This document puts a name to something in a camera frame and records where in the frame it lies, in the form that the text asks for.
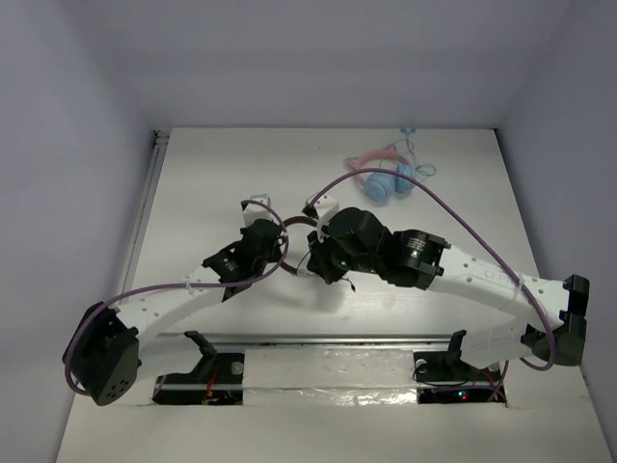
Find brown silver headphones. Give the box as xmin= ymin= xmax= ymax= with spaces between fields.
xmin=281 ymin=215 xmax=318 ymax=279

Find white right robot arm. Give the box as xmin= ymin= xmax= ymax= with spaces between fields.
xmin=308 ymin=207 xmax=590 ymax=379

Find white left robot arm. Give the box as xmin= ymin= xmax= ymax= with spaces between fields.
xmin=62 ymin=219 xmax=288 ymax=406

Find pink blue cat-ear headphones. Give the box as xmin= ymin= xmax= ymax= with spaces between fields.
xmin=346 ymin=149 xmax=416 ymax=203

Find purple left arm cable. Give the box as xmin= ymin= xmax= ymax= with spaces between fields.
xmin=63 ymin=202 xmax=291 ymax=404

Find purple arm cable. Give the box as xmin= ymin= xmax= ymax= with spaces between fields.
xmin=308 ymin=168 xmax=558 ymax=401
xmin=63 ymin=202 xmax=291 ymax=404

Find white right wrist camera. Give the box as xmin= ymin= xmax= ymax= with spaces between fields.
xmin=302 ymin=194 xmax=339 ymax=224

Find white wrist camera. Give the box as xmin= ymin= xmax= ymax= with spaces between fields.
xmin=302 ymin=194 xmax=339 ymax=224
xmin=241 ymin=194 xmax=271 ymax=227

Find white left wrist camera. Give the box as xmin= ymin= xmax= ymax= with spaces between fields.
xmin=241 ymin=194 xmax=271 ymax=227

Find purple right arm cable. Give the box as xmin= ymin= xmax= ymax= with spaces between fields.
xmin=308 ymin=168 xmax=558 ymax=401

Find aluminium front rail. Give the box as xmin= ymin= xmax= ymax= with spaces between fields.
xmin=153 ymin=331 xmax=536 ymax=345

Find aluminium rail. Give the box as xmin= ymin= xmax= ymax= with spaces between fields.
xmin=153 ymin=331 xmax=536 ymax=345
xmin=114 ymin=129 xmax=172 ymax=294

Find light blue headphone cable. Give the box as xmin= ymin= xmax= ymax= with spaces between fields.
xmin=380 ymin=125 xmax=438 ymax=189

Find aluminium left side rail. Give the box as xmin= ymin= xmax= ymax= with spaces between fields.
xmin=114 ymin=129 xmax=172 ymax=294

